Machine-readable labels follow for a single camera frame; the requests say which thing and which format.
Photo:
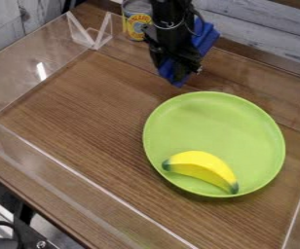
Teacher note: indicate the black metal table leg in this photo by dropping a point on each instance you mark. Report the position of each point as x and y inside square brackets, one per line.
[23, 215]

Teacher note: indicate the green plate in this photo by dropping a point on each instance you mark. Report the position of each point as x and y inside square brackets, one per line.
[224, 125]

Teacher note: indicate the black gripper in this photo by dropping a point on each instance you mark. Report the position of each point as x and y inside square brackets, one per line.
[166, 40]

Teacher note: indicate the clear acrylic corner bracket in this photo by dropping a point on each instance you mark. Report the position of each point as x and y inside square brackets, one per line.
[90, 37]

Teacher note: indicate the blue cross-shaped block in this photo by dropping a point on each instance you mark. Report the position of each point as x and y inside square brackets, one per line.
[202, 40]

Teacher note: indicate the yellow toy banana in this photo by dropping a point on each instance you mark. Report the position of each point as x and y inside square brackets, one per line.
[204, 166]

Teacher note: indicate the clear acrylic front wall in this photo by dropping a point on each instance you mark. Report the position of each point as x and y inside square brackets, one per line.
[91, 214]

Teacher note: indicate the yellow labelled tin can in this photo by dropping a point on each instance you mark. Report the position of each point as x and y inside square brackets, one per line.
[137, 14]

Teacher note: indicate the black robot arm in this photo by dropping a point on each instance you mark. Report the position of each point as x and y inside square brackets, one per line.
[170, 12]

